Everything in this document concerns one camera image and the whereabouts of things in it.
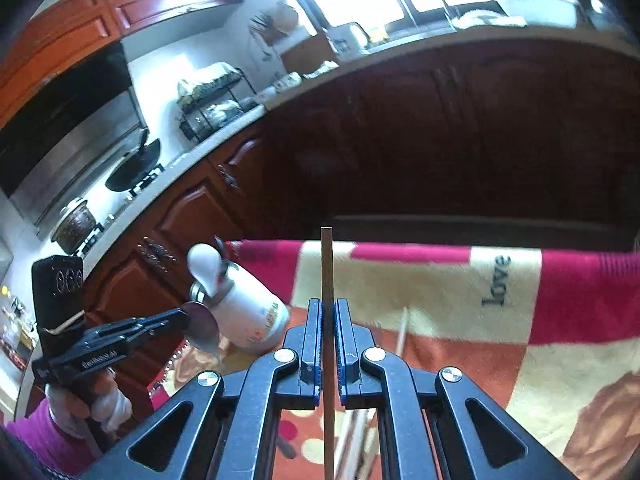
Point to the white printed bottle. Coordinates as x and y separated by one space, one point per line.
247 310

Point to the black wok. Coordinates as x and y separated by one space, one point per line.
135 162

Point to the red and cream printed blanket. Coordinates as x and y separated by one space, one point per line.
500 340

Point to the metal spoon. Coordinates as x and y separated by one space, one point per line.
200 327

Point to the wooden cutting board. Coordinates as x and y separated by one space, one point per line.
305 55

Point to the gas stove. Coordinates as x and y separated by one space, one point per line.
145 180

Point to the wooden chopstick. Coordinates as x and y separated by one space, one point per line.
327 270

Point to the person's left forearm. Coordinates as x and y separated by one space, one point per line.
40 440

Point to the black steel range hood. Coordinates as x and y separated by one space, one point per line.
65 125

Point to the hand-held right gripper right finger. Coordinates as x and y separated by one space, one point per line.
343 355

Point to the pale chopstick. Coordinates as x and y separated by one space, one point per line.
356 440
403 332

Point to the utensil holder with utensils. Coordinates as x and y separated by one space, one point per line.
265 30

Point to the white basin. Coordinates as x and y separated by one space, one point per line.
532 5

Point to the shelf with bottles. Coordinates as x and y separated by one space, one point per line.
15 330

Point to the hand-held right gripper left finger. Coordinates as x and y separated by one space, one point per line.
315 355

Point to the white countertop container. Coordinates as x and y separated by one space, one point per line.
347 37

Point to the wooden base cabinets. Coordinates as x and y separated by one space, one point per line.
425 135

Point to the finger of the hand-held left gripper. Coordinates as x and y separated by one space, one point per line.
157 333
150 321

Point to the person's left hand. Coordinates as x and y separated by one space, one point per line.
112 410

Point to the wooden wall cabinets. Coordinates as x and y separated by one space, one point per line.
125 0

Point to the clay pot with glass lid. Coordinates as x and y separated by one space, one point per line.
75 225

